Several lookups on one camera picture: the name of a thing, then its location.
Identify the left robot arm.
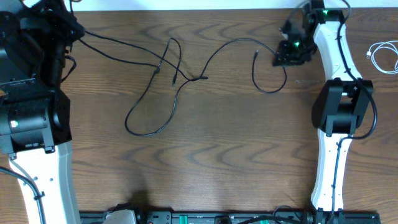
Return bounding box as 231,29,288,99
1,1,85,223

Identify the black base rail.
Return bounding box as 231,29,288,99
80,204,381,224

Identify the black usb cable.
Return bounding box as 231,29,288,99
124,37,287,137

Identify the white usb cable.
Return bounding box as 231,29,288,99
366,40,398,75

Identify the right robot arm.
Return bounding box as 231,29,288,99
272,1,380,223

